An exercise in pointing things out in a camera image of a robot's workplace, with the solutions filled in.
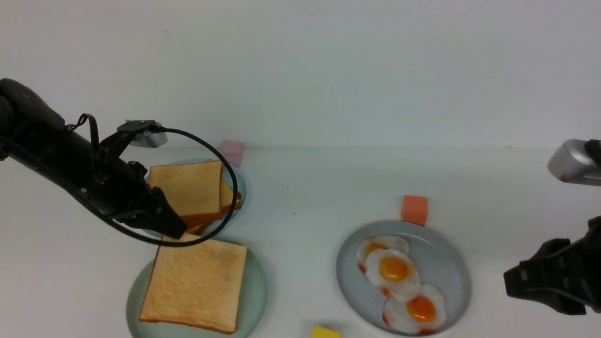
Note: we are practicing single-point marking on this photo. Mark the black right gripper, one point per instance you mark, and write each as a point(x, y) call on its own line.
point(562, 275)

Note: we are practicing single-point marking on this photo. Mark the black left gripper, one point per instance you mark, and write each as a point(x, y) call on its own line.
point(119, 192)

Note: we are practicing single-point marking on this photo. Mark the toast slice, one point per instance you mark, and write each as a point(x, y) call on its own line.
point(226, 196)
point(197, 286)
point(193, 190)
point(199, 229)

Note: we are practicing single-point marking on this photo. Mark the fried egg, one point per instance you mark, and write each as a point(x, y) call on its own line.
point(393, 273)
point(379, 242)
point(422, 315)

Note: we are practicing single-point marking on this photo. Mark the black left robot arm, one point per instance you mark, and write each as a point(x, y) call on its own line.
point(36, 136)

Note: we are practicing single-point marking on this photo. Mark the pink foam cube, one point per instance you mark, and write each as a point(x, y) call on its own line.
point(232, 151)

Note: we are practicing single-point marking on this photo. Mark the grey egg plate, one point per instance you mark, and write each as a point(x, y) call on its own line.
point(438, 263)

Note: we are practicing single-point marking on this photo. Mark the green serving plate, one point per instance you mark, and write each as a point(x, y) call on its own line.
point(254, 302)

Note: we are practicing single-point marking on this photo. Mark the orange foam cube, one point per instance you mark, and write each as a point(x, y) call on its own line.
point(414, 210)

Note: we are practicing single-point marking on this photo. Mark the yellow foam cube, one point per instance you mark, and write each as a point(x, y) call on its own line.
point(322, 332)

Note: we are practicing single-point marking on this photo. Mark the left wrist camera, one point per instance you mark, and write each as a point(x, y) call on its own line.
point(142, 133)

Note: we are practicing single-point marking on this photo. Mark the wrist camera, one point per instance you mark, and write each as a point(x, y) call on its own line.
point(142, 133)
point(577, 161)

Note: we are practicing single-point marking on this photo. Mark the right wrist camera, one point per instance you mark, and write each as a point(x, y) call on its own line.
point(577, 161)

